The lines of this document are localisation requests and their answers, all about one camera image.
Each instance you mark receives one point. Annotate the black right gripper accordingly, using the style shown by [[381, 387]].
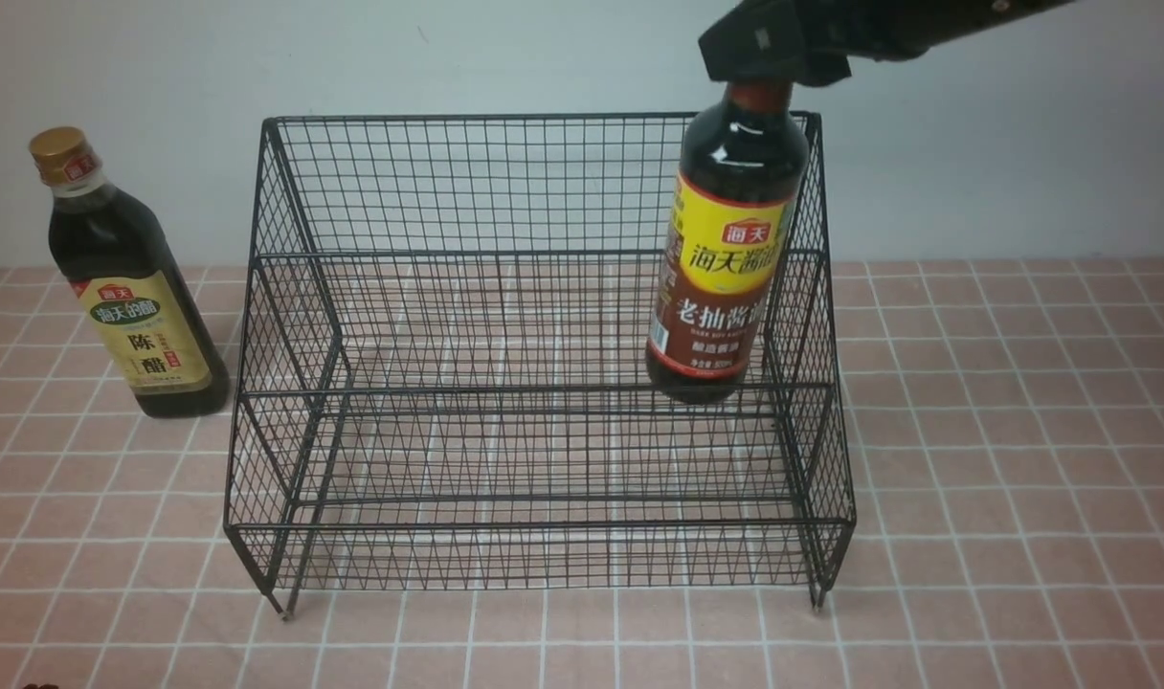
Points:
[[811, 43]]

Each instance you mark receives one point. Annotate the dark soy sauce bottle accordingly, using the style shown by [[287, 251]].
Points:
[[738, 176]]

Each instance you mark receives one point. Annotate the vinegar bottle gold cap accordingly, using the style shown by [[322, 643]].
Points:
[[113, 252]]

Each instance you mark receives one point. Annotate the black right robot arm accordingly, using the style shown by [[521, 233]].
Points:
[[935, 23]]

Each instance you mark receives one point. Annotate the black wire shelf rack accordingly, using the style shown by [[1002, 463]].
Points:
[[441, 376]]

